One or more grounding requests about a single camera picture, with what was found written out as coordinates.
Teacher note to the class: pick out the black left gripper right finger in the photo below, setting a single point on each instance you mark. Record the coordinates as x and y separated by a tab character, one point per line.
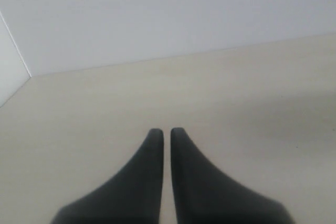
204	194

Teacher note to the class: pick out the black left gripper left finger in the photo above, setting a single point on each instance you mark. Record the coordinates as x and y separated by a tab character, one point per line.
133	195

